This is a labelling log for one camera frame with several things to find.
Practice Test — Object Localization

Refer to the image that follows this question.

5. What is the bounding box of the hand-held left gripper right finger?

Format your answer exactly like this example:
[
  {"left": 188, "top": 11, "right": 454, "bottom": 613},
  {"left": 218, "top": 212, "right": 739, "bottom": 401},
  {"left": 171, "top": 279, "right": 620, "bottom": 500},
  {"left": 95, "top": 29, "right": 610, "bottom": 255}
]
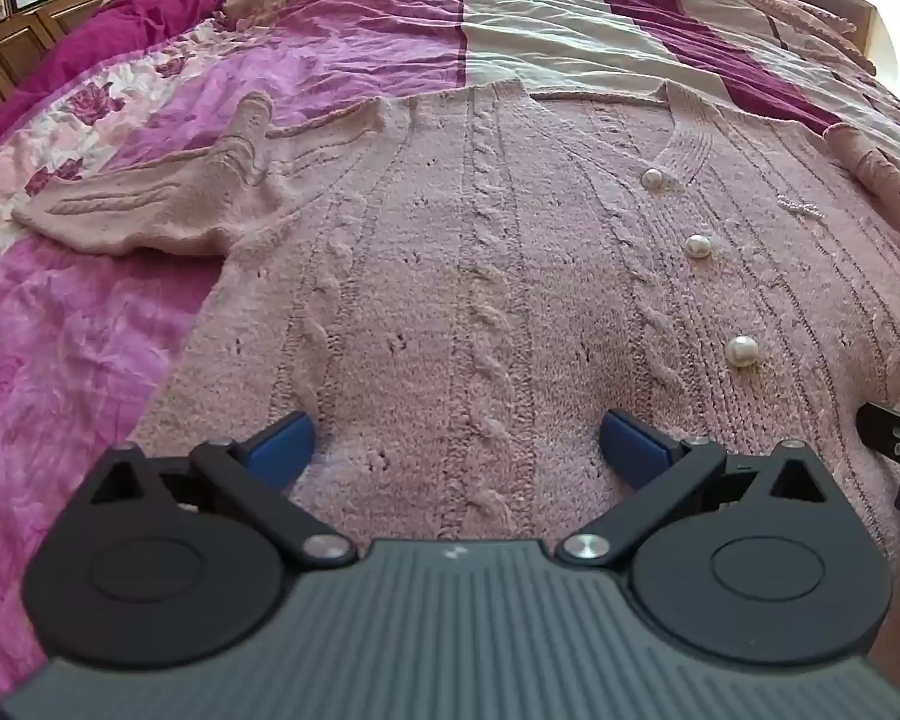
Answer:
[{"left": 556, "top": 409, "right": 830, "bottom": 567}]

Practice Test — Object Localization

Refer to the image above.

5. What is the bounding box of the pink striped floral bedspread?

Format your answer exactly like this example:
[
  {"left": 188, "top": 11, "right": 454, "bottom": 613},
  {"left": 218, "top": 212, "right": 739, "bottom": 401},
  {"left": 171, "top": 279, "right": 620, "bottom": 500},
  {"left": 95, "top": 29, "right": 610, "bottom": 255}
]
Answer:
[{"left": 0, "top": 0, "right": 900, "bottom": 698}]

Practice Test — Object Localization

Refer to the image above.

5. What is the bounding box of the dark wooden headboard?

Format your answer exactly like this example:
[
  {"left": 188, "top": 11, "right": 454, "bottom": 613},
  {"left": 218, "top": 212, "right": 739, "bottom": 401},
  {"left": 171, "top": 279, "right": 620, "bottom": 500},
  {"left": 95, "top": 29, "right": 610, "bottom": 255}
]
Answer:
[{"left": 0, "top": 0, "right": 177, "bottom": 117}]

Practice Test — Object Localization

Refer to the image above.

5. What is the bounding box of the magenta pillow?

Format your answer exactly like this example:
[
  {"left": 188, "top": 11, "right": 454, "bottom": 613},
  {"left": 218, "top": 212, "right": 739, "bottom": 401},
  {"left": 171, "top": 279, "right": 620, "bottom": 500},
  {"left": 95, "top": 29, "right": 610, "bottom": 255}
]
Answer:
[{"left": 0, "top": 0, "right": 226, "bottom": 158}]

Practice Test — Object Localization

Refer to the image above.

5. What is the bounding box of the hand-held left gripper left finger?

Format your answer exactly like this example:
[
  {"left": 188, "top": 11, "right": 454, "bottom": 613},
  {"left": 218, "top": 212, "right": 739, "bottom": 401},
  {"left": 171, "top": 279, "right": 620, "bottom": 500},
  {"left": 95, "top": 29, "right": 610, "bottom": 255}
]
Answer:
[{"left": 90, "top": 411, "right": 357, "bottom": 567}]

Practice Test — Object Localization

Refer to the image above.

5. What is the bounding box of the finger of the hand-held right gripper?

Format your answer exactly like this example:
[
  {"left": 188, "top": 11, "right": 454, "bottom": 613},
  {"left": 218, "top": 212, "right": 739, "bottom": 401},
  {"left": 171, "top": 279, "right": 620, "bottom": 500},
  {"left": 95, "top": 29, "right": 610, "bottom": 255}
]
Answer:
[{"left": 855, "top": 401, "right": 900, "bottom": 518}]

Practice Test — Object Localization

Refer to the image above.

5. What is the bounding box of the pink knitted cardigan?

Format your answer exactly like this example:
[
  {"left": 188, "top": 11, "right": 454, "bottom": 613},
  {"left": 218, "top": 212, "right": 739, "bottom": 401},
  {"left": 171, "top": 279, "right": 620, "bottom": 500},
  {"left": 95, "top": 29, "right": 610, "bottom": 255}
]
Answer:
[{"left": 11, "top": 79, "right": 900, "bottom": 691}]

